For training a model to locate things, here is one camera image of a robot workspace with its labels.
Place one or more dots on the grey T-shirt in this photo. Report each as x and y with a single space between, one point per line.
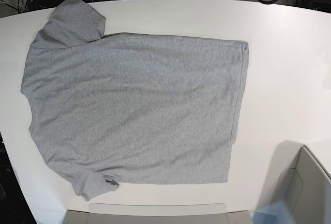
131 108

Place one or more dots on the beige bin at bottom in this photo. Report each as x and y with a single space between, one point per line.
116 213

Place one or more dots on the beige bin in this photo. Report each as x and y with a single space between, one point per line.
305 189
116 213

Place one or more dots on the beige bin at right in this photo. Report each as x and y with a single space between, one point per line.
305 189

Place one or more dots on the blue translucent plastic sheet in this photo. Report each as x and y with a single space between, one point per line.
276 213

